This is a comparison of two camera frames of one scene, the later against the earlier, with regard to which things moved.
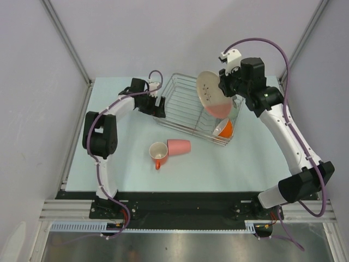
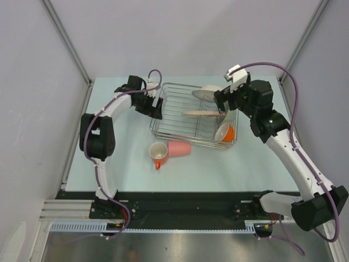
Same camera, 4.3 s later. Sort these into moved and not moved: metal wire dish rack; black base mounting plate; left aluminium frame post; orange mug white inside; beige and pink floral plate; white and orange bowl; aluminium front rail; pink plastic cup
Moved: metal wire dish rack; white and orange bowl; beige and pink floral plate
Not moved: black base mounting plate; aluminium front rail; pink plastic cup; left aluminium frame post; orange mug white inside
